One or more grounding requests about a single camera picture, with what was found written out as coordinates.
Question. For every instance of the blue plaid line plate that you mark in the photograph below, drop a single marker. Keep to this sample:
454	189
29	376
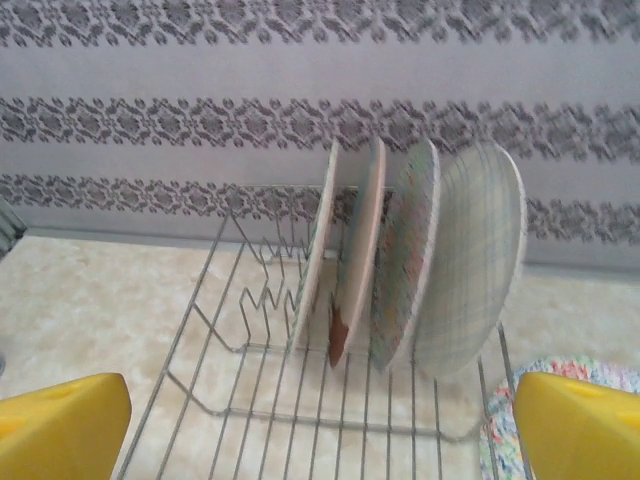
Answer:
475	260

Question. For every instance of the pink blue red plate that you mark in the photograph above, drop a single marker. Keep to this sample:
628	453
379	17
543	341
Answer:
362	240

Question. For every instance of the aluminium frame post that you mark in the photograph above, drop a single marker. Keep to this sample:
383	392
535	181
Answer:
10	220

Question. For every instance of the colourful squiggle pattern plate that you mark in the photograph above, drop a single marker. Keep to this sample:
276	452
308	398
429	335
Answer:
560	365
410	250

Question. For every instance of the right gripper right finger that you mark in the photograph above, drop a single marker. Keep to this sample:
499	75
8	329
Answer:
585	430

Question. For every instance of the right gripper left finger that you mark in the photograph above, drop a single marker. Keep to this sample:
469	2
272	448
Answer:
60	430

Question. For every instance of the green white striped plate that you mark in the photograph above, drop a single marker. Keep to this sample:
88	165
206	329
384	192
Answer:
320	240

